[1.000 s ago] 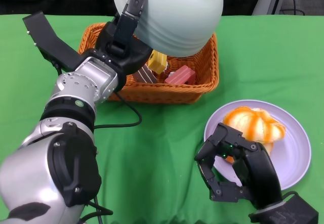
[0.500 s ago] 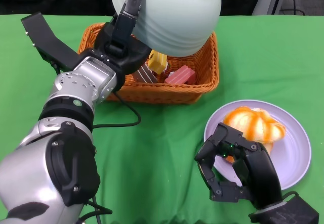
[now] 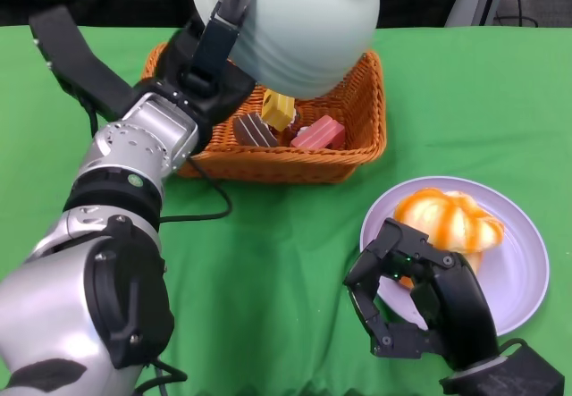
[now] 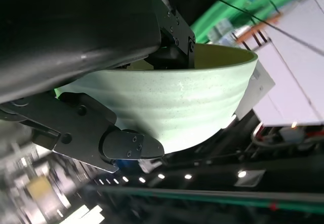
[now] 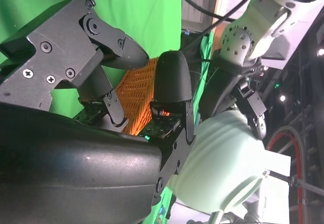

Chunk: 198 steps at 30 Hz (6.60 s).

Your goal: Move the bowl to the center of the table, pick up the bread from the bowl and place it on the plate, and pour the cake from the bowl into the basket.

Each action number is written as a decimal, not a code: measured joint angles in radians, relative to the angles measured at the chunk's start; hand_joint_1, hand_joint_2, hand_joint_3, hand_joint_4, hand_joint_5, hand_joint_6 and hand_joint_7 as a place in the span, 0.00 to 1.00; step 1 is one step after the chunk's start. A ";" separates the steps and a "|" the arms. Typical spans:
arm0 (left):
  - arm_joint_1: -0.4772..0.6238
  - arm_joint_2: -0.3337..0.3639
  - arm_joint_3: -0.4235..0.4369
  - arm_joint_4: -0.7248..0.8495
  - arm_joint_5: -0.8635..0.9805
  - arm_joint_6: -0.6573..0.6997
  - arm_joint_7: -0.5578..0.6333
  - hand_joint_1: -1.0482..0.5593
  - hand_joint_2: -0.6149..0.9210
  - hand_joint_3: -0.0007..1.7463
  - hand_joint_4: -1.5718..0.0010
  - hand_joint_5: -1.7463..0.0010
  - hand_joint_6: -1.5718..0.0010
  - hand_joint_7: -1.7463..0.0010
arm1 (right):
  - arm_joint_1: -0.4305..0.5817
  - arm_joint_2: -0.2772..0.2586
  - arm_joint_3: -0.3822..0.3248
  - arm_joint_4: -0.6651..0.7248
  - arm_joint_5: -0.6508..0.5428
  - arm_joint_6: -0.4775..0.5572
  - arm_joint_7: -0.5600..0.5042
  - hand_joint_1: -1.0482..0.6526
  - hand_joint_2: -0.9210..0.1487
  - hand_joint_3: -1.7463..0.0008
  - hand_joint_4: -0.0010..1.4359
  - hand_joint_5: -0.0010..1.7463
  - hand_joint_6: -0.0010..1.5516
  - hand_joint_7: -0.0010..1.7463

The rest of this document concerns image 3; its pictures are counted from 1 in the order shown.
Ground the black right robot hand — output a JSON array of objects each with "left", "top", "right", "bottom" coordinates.
[{"left": 342, "top": 216, "right": 501, "bottom": 371}]

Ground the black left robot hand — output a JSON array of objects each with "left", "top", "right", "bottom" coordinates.
[{"left": 156, "top": 0, "right": 258, "bottom": 147}]

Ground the orange striped bread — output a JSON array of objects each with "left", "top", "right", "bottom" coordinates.
[
  {"left": 399, "top": 251, "right": 486, "bottom": 291},
  {"left": 392, "top": 189, "right": 506, "bottom": 255}
]

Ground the chocolate cake slice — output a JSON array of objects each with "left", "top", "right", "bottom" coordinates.
[{"left": 231, "top": 112, "right": 281, "bottom": 148}]

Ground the yellow cake slice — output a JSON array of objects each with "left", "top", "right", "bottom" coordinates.
[{"left": 261, "top": 89, "right": 299, "bottom": 132}]

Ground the grey bowl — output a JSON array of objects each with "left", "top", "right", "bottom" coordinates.
[{"left": 187, "top": 0, "right": 382, "bottom": 100}]

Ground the salmon cake slice with berries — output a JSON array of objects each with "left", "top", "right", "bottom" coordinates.
[{"left": 290, "top": 115, "right": 347, "bottom": 150}]

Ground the pale lavender plate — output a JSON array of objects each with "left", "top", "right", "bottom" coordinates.
[{"left": 359, "top": 176, "right": 550, "bottom": 337}]

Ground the orange wicker basket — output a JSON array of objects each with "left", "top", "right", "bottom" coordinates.
[{"left": 140, "top": 40, "right": 388, "bottom": 186}]

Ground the green tablecloth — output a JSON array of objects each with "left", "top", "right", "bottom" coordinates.
[{"left": 0, "top": 24, "right": 572, "bottom": 396}]

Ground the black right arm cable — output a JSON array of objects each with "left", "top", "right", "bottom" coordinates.
[{"left": 497, "top": 337, "right": 532, "bottom": 358}]

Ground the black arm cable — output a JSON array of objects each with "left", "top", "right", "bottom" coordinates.
[
  {"left": 497, "top": 337, "right": 532, "bottom": 358},
  {"left": 131, "top": 156, "right": 234, "bottom": 396}
]

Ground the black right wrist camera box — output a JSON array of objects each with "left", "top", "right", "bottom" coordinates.
[{"left": 459, "top": 341, "right": 566, "bottom": 396}]

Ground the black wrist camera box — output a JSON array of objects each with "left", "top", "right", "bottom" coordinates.
[
  {"left": 29, "top": 4, "right": 140, "bottom": 121},
  {"left": 459, "top": 341, "right": 566, "bottom": 396}
]

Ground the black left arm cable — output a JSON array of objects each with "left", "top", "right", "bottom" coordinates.
[{"left": 131, "top": 156, "right": 234, "bottom": 396}]

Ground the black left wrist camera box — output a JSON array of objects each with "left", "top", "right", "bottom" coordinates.
[{"left": 29, "top": 4, "right": 140, "bottom": 121}]

